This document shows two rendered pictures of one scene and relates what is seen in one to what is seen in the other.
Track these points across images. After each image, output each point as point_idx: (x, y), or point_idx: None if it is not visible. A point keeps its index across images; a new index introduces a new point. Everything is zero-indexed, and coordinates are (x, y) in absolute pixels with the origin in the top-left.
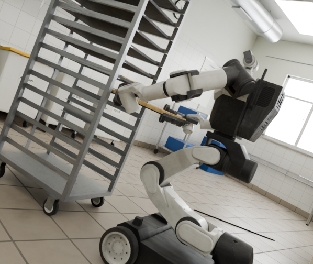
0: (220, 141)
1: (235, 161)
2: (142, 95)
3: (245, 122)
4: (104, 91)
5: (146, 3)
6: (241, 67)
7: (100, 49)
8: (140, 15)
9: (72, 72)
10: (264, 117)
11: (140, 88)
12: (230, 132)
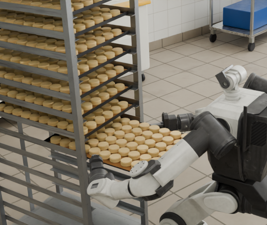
0: (230, 184)
1: (255, 205)
2: (113, 197)
3: (248, 165)
4: (78, 163)
5: (74, 49)
6: (210, 126)
7: (51, 110)
8: (74, 68)
9: (35, 139)
10: (265, 158)
11: (107, 191)
12: (235, 177)
